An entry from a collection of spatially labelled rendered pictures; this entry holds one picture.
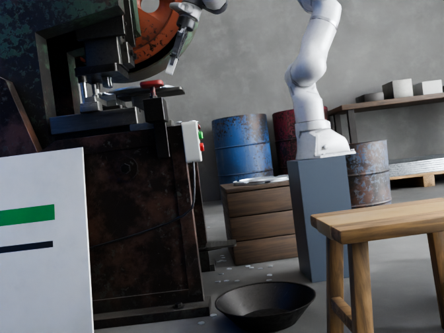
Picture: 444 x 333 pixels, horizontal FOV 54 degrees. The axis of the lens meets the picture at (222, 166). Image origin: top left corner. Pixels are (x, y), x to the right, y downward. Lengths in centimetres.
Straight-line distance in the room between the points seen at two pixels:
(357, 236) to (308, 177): 74
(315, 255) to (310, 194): 22
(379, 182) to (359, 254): 146
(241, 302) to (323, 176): 54
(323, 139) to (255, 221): 55
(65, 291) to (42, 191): 32
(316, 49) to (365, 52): 370
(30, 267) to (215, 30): 409
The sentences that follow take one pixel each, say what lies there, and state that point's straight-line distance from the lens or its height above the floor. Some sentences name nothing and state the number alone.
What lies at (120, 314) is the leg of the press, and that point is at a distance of 154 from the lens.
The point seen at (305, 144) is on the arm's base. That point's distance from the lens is 166.
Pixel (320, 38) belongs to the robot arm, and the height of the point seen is 89.
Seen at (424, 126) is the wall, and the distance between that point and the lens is 549.
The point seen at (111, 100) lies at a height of 76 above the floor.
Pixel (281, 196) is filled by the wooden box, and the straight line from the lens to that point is 200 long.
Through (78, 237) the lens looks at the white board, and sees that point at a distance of 146.
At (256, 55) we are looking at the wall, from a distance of 514.
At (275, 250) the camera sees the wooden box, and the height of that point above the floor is 5.
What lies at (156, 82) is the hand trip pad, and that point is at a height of 75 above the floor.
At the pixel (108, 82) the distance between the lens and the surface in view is 176.
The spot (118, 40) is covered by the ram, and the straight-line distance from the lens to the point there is 174.
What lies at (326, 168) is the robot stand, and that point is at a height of 41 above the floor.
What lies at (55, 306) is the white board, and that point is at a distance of 149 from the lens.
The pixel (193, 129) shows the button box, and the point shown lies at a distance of 143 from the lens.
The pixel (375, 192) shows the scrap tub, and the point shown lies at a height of 22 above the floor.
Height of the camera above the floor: 50
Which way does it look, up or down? 1 degrees down
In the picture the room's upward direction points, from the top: 7 degrees counter-clockwise
